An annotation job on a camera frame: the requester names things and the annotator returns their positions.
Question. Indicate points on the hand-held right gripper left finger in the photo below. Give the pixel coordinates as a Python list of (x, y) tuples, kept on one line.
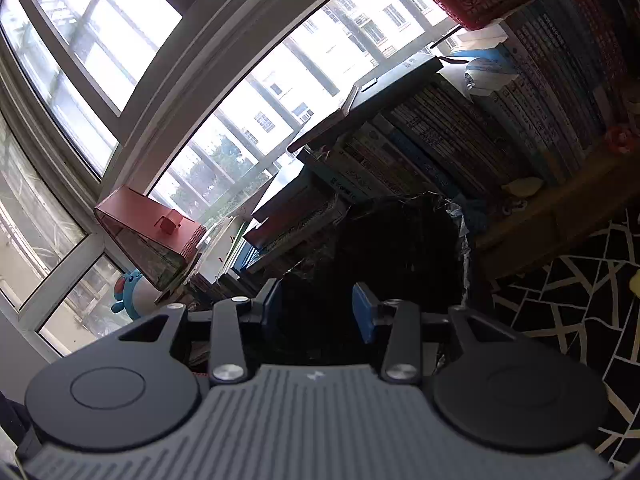
[(270, 307)]

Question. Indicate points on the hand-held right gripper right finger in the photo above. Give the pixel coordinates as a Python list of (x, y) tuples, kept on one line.
[(364, 312)]

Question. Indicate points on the black trash bag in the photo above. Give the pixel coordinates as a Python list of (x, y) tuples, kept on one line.
[(390, 250)]

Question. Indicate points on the pile of flat books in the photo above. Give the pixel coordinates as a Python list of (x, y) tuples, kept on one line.
[(295, 220)]

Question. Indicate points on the blue plush toy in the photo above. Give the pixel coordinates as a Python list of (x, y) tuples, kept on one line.
[(132, 285)]

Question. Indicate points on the red paper house model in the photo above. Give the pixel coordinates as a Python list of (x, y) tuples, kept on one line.
[(145, 210)]

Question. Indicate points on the small red white figurine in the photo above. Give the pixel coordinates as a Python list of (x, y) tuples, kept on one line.
[(515, 204)]

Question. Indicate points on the flat dark book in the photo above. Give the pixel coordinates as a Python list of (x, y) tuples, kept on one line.
[(325, 125)]

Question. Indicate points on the small yellow fruit peel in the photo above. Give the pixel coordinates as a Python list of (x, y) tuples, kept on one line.
[(522, 187)]

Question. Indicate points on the wooden drawer shelf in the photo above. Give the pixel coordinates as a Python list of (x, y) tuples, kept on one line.
[(550, 230)]

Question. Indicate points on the black white patterned tablecloth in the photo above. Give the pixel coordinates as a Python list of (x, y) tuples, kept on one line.
[(590, 310)]

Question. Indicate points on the black flat case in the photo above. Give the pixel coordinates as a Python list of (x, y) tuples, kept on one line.
[(400, 80)]

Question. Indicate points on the clear blue plastic packet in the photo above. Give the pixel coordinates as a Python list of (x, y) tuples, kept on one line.
[(487, 75)]

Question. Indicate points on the red pink round toy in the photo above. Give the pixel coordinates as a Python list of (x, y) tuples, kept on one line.
[(617, 139)]

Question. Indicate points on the row of upright books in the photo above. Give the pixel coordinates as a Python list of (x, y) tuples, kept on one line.
[(540, 60)]

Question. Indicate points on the white framed window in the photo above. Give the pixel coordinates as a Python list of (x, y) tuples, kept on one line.
[(125, 10)]

